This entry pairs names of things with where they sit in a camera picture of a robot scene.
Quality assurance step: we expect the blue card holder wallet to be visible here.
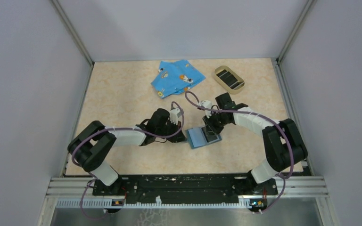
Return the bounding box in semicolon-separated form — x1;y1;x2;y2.
186;126;214;149

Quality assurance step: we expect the grey credit card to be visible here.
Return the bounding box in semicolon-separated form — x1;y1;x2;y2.
202;127;221;144

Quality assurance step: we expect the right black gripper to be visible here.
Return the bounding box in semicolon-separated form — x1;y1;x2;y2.
202;110;230;137

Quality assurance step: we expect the blue printed cloth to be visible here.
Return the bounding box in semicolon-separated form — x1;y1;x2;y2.
151;60;206;99

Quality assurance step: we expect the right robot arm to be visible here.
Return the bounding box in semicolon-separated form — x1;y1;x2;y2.
198;93;308;194

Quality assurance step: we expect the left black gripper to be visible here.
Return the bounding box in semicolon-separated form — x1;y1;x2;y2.
156;119;186;143

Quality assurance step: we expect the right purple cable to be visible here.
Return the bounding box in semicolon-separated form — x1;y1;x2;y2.
184;91;295;215

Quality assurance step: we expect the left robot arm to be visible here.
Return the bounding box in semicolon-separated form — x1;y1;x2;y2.
67;107;186;195

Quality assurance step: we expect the black mounting base plate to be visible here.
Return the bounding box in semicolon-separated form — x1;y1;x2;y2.
92;173;278;204

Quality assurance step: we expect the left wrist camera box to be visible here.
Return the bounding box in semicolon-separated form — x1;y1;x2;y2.
169;107;182;125

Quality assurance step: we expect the aluminium frame rail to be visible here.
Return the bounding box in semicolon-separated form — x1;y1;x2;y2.
46;174;329;209

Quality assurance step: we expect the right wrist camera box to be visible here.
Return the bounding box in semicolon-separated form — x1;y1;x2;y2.
199;100;213;119

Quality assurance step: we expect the beige oval card tray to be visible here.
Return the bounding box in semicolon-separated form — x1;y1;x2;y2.
214;65;246;95

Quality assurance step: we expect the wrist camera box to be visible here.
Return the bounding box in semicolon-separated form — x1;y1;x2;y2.
199;100;213;119
169;107;182;125

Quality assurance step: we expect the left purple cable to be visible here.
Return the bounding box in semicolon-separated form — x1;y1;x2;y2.
72;101;185;220

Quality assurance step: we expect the purple cable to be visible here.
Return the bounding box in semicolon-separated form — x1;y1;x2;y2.
72;101;185;220
184;91;295;215

